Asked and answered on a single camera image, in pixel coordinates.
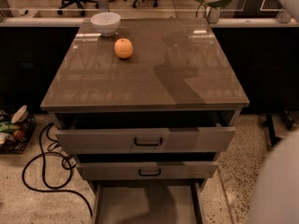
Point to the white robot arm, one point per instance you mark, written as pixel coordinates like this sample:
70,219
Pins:
257,181

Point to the grey drawer cabinet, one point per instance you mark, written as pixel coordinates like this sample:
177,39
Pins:
177,77

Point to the top grey drawer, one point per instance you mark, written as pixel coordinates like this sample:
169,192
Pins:
148,140

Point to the grey drawer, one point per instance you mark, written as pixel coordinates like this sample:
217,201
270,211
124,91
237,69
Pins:
148,140
160,201
127,168

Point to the middle grey drawer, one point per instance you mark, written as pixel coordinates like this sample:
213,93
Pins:
127,168

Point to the bottom grey drawer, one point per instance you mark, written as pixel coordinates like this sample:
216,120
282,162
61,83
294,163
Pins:
160,201

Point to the orange fruit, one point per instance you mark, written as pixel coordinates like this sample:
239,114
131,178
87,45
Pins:
123,48

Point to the black stand leg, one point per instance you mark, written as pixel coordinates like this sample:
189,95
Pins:
269,124

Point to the small white bowl in basket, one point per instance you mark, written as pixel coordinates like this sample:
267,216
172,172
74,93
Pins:
20,115

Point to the green packet in basket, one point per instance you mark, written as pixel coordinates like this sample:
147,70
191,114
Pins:
7,127

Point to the black wire basket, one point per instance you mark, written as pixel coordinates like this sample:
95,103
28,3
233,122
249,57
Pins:
16,142

